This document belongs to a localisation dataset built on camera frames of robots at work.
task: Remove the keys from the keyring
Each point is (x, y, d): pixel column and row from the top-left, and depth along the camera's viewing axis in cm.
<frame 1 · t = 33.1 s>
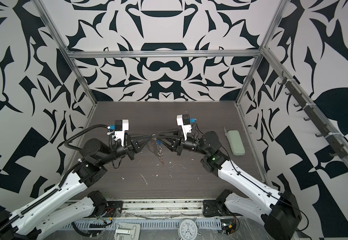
left hand: (151, 134, 56), fingers closed
right hand: (159, 139, 56), fingers open
perforated metal crescent plate: (152, 146, 65), point 31 cm above the table
mint green glasses case: (238, 142, 95), point 5 cm above the table

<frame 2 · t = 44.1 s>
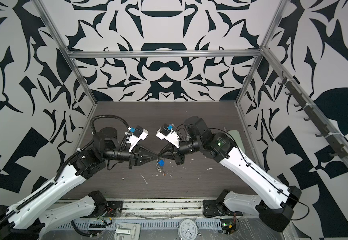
left hand: (157, 155, 58), fingers closed
right hand: (159, 155, 58), fingers closed
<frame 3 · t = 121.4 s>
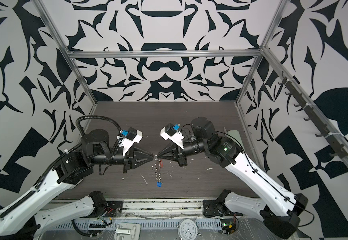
left hand: (152, 154, 55), fingers closed
right hand: (159, 156, 54), fingers closed
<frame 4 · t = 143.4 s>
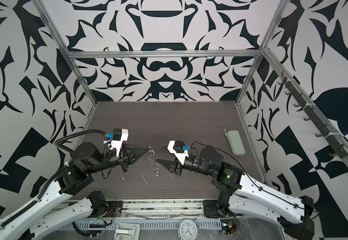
left hand: (147, 146, 54), fingers closed
right hand: (159, 154, 55), fingers open
